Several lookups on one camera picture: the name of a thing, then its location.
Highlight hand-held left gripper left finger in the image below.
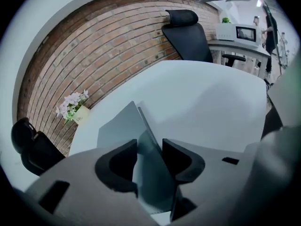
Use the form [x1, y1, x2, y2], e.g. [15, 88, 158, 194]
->
[23, 139, 163, 226]

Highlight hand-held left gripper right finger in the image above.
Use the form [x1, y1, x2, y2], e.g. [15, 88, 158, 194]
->
[162, 138, 259, 226]

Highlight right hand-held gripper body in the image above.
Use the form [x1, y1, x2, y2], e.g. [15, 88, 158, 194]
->
[244, 53, 301, 226]

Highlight grey notebook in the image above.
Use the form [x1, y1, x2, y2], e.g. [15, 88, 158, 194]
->
[97, 100, 183, 216]

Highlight black office chair with headrest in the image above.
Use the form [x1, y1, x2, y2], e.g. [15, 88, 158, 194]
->
[10, 117, 67, 177]

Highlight white flowers in pot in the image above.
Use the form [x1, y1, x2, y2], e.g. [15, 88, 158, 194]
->
[55, 89, 91, 125]

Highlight white desk with microwave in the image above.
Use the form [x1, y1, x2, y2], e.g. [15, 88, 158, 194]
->
[207, 39, 272, 78]

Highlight white microwave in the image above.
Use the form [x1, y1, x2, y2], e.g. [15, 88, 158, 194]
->
[215, 23, 263, 48]

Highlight black mesh office chair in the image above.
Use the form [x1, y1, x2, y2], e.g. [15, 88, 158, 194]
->
[161, 9, 246, 68]

